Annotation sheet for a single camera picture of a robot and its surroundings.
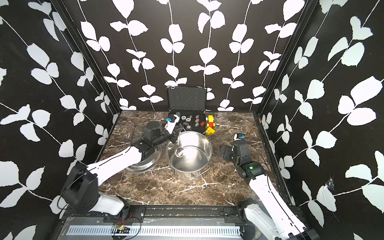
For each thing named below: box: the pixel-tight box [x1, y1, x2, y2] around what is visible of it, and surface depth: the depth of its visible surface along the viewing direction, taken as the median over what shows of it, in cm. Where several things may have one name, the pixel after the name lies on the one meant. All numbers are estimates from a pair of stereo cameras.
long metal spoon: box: [174, 143, 185, 158], surface depth 94 cm
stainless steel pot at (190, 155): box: [165, 130, 213, 179], surface depth 95 cm
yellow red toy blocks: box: [206, 115, 216, 136], surface depth 113 cm
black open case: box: [166, 86, 208, 134], surface depth 113 cm
